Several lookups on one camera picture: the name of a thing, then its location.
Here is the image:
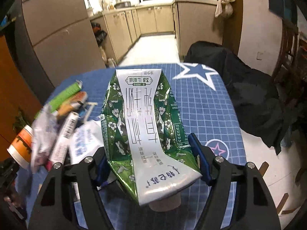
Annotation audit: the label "white red medicine box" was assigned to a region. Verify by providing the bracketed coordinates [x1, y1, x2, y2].
[45, 112, 79, 171]

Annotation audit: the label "orange white paper cup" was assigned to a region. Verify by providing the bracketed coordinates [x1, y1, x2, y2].
[7, 125, 33, 169]

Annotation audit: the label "green white milk carton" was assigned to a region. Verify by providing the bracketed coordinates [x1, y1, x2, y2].
[101, 69, 201, 206]

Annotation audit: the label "white blue wipes packet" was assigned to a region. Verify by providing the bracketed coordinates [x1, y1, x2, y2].
[69, 120, 104, 165]

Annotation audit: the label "green white medicine box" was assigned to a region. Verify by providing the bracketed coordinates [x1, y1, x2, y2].
[34, 80, 83, 120]

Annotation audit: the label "beige kitchen cabinets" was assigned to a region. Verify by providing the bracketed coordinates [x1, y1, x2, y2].
[90, 0, 223, 64]

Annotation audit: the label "black cloth covered chair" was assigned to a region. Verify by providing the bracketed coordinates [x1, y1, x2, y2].
[184, 41, 286, 154]

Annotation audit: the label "blue grid star tablecloth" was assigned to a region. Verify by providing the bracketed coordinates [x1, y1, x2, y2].
[16, 64, 246, 229]

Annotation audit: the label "orange wooden cabinet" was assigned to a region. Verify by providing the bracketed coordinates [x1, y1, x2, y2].
[1, 36, 41, 160]

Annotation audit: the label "grey refrigerator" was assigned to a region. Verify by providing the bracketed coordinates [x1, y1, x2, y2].
[17, 0, 106, 100]

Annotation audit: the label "wooden chair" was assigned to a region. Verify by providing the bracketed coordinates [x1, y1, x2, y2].
[272, 20, 306, 83]

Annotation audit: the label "hanging cloth bag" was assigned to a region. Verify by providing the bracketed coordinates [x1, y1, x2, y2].
[215, 0, 235, 18]

